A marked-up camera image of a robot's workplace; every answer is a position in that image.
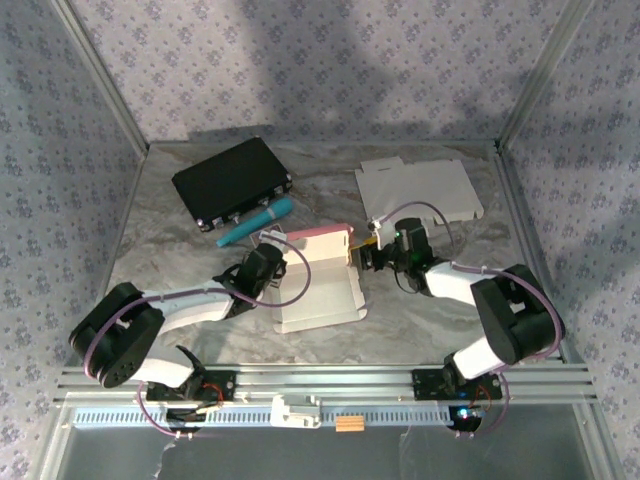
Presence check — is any white cardboard box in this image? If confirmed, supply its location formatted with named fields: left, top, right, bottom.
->
left=354, top=158, right=485, bottom=236

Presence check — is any pink paper box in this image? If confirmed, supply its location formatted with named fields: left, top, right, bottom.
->
left=272, top=224, right=369, bottom=335

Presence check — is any printed booklet with Chinese text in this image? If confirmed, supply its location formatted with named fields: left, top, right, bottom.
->
left=248, top=224, right=287, bottom=244

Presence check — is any teal toy microphone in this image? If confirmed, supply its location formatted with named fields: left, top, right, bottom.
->
left=215, top=195, right=295, bottom=249

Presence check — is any black ribbed metal case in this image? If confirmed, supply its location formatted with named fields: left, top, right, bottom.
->
left=171, top=137, right=294, bottom=235

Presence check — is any aluminium table edge bar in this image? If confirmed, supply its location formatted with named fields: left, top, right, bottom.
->
left=494, top=147, right=584, bottom=366

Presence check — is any black controller board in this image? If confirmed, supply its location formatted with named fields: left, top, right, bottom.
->
left=164, top=403, right=224, bottom=427
left=448, top=403, right=485, bottom=432

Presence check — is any grey metal plate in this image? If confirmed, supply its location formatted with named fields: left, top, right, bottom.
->
left=42, top=399, right=621, bottom=480

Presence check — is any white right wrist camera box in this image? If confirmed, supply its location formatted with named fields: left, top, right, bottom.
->
left=367, top=214, right=401, bottom=251

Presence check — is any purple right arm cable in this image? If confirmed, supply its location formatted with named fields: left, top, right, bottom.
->
left=379, top=199, right=566, bottom=441

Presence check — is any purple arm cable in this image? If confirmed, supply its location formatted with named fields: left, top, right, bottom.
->
left=82, top=238, right=314, bottom=441
left=379, top=199, right=566, bottom=441

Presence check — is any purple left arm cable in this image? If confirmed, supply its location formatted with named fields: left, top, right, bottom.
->
left=82, top=238, right=314, bottom=441

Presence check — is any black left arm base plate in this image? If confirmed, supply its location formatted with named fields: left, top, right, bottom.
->
left=144, top=368, right=237, bottom=404

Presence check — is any aluminium mounting rail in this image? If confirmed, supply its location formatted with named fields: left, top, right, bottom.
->
left=54, top=364, right=599, bottom=405

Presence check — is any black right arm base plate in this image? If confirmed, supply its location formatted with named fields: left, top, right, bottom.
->
left=410, top=368, right=503, bottom=402

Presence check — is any white plastic bracket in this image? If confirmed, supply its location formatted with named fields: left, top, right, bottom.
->
left=269, top=393, right=323, bottom=430

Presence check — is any white slotted cable duct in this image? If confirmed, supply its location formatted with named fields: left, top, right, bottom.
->
left=72, top=405, right=454, bottom=429

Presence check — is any aluminium frame post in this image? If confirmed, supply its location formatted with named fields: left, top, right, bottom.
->
left=494, top=0, right=599, bottom=151
left=49, top=0, right=151, bottom=154

